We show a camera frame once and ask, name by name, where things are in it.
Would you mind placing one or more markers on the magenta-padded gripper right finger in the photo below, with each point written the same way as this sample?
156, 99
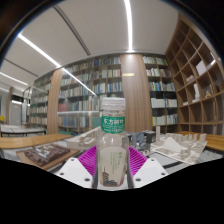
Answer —
150, 170

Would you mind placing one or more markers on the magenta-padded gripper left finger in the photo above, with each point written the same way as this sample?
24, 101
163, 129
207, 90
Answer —
75, 169

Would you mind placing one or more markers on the clear green-label drink bottle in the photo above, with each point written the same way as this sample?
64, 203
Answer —
112, 150

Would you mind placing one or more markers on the beige architectural model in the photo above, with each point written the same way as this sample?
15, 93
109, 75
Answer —
83, 140

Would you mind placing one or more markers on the brown architectural model on board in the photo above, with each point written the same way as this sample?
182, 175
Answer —
46, 155

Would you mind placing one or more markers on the grey architectural model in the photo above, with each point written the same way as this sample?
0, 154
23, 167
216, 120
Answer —
141, 138

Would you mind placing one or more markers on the large white architectural model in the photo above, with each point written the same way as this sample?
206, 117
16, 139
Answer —
180, 146

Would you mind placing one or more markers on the curved wooden slat bench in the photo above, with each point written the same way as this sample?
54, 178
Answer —
30, 140
215, 141

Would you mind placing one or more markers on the tall bookshelf unit with books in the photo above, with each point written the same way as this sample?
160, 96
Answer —
100, 86

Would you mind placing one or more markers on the wooden cubby shelf unit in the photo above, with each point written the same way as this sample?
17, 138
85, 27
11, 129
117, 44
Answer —
196, 90

